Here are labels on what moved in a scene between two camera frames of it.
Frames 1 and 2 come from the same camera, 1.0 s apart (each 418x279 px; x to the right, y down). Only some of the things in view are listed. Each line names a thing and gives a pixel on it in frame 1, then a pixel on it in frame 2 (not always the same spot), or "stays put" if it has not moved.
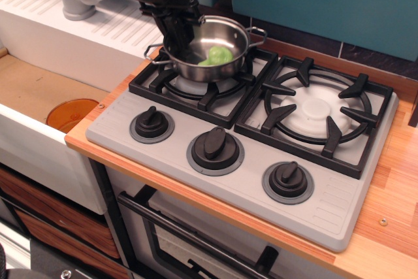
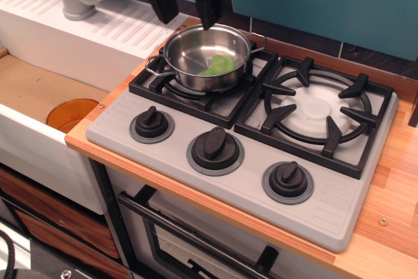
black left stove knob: (151, 127) stays put
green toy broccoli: (218, 55) → (219, 64)
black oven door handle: (265, 266) stays put
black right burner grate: (324, 113) stays put
